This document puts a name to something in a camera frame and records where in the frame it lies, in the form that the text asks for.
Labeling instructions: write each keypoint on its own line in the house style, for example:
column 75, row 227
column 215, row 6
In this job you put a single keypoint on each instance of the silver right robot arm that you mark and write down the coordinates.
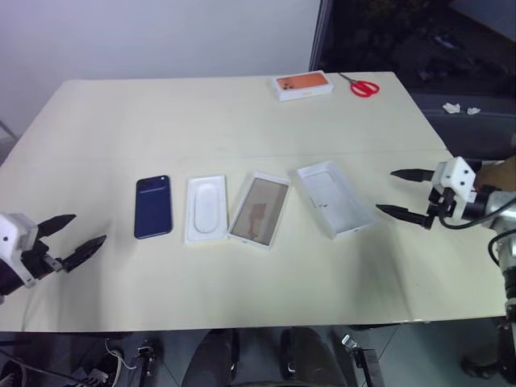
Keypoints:
column 496, row 205

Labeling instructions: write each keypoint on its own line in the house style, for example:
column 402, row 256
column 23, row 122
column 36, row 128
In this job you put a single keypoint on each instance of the black metal strut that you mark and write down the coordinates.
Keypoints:
column 364, row 363
column 145, row 363

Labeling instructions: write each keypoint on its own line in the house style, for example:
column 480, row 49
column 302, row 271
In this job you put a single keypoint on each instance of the white crumpled paper scrap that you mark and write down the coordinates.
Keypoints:
column 474, row 111
column 451, row 108

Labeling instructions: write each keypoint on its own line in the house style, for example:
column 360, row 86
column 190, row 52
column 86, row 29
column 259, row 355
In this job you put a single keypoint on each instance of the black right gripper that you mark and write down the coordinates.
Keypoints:
column 439, row 205

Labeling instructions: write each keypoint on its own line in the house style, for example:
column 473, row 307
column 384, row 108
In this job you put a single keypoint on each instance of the black sneaker white stripes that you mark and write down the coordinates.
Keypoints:
column 96, row 377

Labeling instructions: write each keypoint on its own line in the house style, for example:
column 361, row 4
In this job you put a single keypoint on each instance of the dark rounded shape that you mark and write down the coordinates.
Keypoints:
column 310, row 359
column 213, row 359

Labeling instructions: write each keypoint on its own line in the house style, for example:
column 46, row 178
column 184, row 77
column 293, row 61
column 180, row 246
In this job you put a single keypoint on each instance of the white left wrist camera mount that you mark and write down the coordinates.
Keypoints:
column 14, row 235

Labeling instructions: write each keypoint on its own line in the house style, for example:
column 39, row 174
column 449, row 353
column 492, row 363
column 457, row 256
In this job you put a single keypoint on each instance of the white deep open box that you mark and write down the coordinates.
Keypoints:
column 336, row 197

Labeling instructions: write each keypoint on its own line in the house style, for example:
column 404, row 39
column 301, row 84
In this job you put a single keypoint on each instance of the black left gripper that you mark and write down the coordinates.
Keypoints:
column 38, row 260

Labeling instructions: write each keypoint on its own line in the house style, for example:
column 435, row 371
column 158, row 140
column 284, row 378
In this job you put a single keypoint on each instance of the dark metal door frame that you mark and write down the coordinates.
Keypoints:
column 320, row 36

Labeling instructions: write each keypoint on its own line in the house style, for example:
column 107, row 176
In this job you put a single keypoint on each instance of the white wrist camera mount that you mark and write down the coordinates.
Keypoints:
column 14, row 235
column 457, row 173

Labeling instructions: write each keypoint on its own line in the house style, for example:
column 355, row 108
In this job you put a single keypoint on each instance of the dark blue smartphone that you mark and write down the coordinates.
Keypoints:
column 153, row 209

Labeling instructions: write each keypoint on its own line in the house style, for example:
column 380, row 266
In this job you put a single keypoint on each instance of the white tray with phone film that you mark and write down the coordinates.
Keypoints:
column 260, row 209

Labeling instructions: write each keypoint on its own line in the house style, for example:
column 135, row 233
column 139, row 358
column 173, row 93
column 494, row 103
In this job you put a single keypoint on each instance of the dark shoe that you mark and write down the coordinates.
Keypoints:
column 10, row 375
column 479, row 369

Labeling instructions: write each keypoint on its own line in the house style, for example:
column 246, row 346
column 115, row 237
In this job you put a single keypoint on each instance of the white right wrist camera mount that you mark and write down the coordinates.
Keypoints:
column 457, row 173

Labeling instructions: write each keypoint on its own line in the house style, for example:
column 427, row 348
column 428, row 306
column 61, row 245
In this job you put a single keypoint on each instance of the brown blurred object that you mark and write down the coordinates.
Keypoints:
column 493, row 173

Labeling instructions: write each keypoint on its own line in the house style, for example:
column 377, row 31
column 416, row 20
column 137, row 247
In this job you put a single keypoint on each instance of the white box insert tray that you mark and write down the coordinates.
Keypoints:
column 205, row 209

